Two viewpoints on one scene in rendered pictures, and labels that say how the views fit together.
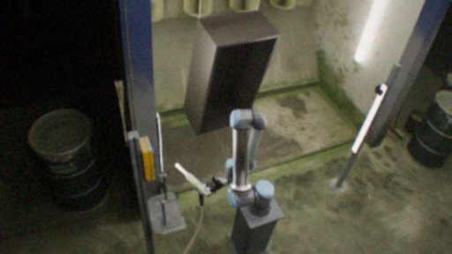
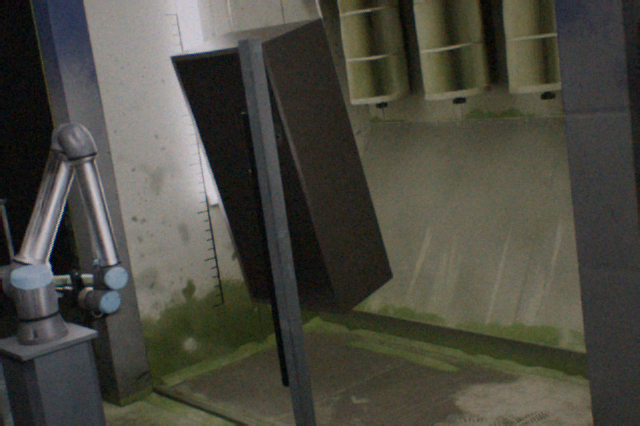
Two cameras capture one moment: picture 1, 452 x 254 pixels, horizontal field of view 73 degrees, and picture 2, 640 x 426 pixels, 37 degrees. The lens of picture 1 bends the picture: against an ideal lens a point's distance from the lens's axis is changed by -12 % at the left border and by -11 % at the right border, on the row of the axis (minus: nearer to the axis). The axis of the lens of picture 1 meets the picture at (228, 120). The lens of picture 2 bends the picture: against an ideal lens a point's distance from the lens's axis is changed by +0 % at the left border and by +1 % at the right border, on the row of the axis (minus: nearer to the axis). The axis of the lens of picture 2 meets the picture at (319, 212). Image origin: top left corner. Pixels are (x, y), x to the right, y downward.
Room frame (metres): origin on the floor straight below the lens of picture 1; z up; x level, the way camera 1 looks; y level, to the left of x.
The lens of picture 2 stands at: (2.00, -3.99, 1.59)
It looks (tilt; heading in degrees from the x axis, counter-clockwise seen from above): 10 degrees down; 80
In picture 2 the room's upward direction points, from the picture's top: 8 degrees counter-clockwise
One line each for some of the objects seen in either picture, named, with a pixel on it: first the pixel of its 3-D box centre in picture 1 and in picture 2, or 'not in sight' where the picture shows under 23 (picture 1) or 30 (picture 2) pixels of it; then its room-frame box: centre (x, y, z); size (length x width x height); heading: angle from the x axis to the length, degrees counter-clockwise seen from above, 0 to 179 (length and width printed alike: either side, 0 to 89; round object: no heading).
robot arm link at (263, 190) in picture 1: (262, 193); (33, 290); (1.54, -0.33, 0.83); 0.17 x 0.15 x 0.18; 107
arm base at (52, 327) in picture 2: (260, 203); (41, 325); (1.54, -0.34, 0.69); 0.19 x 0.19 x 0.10
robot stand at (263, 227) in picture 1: (252, 227); (58, 415); (1.54, -0.34, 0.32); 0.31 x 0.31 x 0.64; 29
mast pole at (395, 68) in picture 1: (364, 135); (290, 316); (2.37, -1.32, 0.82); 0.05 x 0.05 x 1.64; 29
